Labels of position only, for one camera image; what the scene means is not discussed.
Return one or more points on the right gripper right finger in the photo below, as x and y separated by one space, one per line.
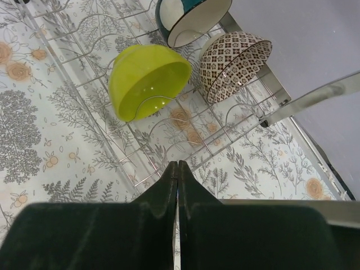
264 234

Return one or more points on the teal and white bowl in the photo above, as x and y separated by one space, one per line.
183 21

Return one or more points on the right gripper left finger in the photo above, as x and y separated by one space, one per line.
135 235

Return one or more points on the steel two-tier dish rack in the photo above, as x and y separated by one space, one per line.
168 84

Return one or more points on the lime green bowl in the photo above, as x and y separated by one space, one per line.
144 79

